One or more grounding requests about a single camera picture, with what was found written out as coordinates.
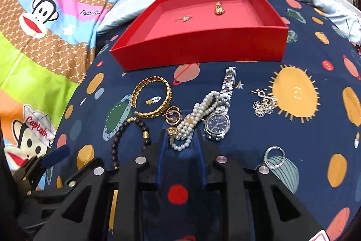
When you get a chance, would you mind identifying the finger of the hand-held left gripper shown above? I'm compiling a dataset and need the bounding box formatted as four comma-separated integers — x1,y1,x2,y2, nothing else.
13,146,78,202
15,196,67,241

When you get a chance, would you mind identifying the red cardboard box tray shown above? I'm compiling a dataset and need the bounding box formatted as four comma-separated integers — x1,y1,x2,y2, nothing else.
109,0,289,71

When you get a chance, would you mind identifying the dark bead bracelet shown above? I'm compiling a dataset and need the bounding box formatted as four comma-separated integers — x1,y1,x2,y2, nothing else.
111,117,153,169

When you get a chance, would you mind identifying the silver flower chain necklace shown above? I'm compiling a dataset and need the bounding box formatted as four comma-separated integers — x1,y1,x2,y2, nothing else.
250,89,280,117

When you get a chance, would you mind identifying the cartoon monkey blanket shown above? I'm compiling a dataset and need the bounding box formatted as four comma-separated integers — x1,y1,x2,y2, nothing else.
0,0,122,196

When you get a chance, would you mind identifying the silver ring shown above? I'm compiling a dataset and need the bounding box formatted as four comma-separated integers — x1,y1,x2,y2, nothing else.
264,146,287,167

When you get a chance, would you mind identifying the navy space print sheet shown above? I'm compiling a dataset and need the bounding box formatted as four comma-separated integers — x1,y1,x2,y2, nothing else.
37,0,361,241

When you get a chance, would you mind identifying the silver wristwatch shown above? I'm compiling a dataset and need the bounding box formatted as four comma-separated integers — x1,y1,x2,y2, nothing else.
204,66,237,142

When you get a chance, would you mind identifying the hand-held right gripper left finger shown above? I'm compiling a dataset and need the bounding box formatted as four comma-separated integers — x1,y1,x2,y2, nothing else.
34,129,168,241

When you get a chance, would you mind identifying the white pearl bracelet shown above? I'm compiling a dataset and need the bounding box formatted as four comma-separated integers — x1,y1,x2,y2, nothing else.
169,90,222,152

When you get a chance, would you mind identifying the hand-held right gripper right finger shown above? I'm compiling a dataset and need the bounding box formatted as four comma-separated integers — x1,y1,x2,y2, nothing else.
197,130,325,241

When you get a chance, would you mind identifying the gold chain bangle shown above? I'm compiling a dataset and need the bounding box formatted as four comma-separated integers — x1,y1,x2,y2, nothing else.
130,76,173,119

